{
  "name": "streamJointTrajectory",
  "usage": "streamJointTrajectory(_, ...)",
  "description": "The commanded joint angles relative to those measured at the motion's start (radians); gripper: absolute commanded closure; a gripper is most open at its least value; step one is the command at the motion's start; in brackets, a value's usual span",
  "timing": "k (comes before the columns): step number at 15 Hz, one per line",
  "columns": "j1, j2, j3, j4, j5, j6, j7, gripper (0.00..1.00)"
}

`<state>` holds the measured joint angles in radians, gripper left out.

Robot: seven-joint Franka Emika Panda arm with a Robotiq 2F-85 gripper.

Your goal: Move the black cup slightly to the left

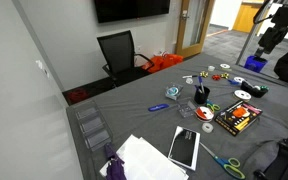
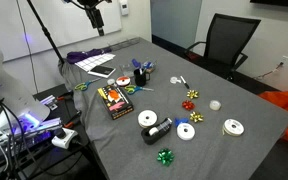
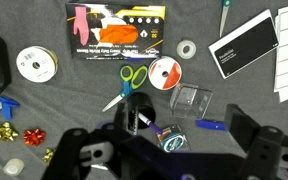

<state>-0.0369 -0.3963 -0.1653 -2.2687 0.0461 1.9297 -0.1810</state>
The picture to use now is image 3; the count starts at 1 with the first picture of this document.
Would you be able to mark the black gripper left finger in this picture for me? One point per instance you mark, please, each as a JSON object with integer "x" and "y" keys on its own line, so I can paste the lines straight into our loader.
{"x": 74, "y": 150}

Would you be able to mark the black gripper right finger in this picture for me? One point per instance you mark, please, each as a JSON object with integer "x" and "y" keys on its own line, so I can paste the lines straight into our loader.
{"x": 257, "y": 143}

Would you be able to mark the black cup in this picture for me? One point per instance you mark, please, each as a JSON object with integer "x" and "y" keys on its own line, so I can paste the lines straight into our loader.
{"x": 144, "y": 103}

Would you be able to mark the small gold gift bow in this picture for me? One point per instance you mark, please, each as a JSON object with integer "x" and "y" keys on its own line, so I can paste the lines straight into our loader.
{"x": 48, "y": 155}

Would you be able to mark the red gift bow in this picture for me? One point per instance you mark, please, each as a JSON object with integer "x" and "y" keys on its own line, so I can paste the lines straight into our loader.
{"x": 34, "y": 137}

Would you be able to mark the grey tablecloth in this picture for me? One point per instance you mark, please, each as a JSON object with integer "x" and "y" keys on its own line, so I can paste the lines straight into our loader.
{"x": 67, "y": 103}

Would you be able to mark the blue box cutter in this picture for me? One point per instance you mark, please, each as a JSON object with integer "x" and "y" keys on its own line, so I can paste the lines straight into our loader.
{"x": 212, "y": 125}

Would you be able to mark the clear tape roll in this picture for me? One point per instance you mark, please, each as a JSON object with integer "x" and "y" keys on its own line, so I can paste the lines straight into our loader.
{"x": 13, "y": 167}
{"x": 192, "y": 50}

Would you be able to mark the clear plastic box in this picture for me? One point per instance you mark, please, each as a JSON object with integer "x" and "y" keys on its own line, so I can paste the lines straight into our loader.
{"x": 190, "y": 100}

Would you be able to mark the blue ribbon piece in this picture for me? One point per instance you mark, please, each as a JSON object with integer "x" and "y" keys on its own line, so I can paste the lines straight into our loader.
{"x": 6, "y": 105}

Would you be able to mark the purple marker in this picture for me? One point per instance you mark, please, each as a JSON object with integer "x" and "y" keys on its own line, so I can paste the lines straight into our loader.
{"x": 152, "y": 125}

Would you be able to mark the teal ribbon pack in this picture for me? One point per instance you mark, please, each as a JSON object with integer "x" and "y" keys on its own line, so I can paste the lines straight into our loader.
{"x": 174, "y": 141}

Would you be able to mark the black white booklet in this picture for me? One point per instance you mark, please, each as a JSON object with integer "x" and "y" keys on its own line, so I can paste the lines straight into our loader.
{"x": 245, "y": 43}

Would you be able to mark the red white ribbon spool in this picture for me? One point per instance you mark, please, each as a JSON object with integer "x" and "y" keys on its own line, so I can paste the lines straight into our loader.
{"x": 172, "y": 75}

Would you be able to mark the black disposable glove box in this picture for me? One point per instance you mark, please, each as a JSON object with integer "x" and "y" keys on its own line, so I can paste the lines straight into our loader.
{"x": 117, "y": 33}

